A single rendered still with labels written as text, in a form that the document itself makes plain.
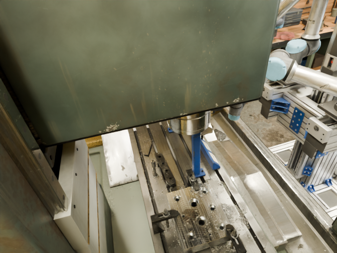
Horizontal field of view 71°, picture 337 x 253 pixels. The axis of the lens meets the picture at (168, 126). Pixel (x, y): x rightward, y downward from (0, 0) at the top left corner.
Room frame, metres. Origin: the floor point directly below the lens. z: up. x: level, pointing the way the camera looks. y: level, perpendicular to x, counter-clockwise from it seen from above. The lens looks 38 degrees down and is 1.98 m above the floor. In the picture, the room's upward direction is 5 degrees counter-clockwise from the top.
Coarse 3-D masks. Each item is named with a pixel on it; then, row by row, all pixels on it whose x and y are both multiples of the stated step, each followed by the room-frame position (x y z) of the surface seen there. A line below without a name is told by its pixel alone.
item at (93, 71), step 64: (0, 0) 0.49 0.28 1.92; (64, 0) 0.52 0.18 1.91; (128, 0) 0.54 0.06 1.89; (192, 0) 0.57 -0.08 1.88; (256, 0) 0.60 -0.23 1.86; (0, 64) 0.49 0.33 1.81; (64, 64) 0.51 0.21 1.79; (128, 64) 0.54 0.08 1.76; (192, 64) 0.57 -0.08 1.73; (256, 64) 0.61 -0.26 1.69; (64, 128) 0.50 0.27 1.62; (128, 128) 0.53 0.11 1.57
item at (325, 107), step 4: (332, 100) 1.15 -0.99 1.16; (336, 100) 1.14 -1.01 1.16; (320, 104) 1.12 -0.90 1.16; (324, 104) 1.12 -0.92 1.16; (328, 104) 1.11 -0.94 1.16; (332, 104) 1.11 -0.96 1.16; (320, 108) 1.10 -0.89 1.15; (324, 108) 1.08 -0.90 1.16; (328, 108) 1.07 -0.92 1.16; (332, 108) 1.07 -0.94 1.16; (324, 112) 1.09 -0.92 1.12; (328, 112) 1.05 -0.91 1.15; (332, 112) 1.03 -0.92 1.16; (336, 112) 1.03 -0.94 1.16; (320, 116) 1.06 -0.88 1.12; (324, 116) 1.06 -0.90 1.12; (328, 116) 1.06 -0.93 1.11; (332, 116) 1.02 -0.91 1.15; (336, 116) 1.00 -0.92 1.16; (336, 120) 1.01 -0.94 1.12; (336, 124) 0.98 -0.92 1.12; (332, 128) 0.96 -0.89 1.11; (336, 128) 0.97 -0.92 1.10
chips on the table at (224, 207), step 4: (220, 180) 0.86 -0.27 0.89; (220, 184) 0.82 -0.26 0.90; (224, 184) 0.83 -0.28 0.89; (228, 188) 0.79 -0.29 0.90; (228, 192) 0.77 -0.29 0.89; (216, 196) 0.75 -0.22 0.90; (228, 196) 0.74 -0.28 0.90; (236, 204) 0.70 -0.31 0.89; (224, 208) 0.67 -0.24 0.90; (228, 208) 0.67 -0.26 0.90; (236, 208) 0.67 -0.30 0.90; (240, 208) 0.66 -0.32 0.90; (244, 208) 0.66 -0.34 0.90; (240, 212) 0.65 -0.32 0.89; (244, 212) 0.64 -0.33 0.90; (228, 216) 0.63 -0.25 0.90; (232, 220) 0.60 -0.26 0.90; (244, 220) 0.60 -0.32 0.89; (248, 220) 0.60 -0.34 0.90; (236, 228) 0.56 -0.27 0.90; (248, 228) 0.56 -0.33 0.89; (264, 240) 0.50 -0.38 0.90
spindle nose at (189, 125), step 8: (208, 112) 0.65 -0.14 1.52; (168, 120) 0.66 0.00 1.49; (176, 120) 0.63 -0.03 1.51; (184, 120) 0.62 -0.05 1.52; (192, 120) 0.62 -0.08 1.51; (200, 120) 0.62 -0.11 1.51; (208, 120) 0.65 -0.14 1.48; (176, 128) 0.63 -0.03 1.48; (184, 128) 0.62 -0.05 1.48; (192, 128) 0.62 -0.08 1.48; (200, 128) 0.62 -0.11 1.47
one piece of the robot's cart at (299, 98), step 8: (296, 88) 1.47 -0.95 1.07; (304, 88) 1.46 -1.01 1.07; (312, 88) 1.45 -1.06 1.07; (288, 96) 1.39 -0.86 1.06; (296, 96) 1.37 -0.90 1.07; (304, 96) 1.36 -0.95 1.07; (296, 104) 1.31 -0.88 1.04; (304, 104) 1.26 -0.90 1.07; (312, 104) 1.25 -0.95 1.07; (280, 112) 1.42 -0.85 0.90; (288, 112) 1.35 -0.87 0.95; (304, 112) 1.23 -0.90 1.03; (312, 112) 1.18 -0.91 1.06; (320, 112) 1.16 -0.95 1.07; (280, 120) 1.40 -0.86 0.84; (288, 120) 1.33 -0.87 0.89; (304, 120) 1.21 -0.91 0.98; (288, 128) 1.32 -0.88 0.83; (304, 128) 1.19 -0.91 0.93; (296, 136) 1.23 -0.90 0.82
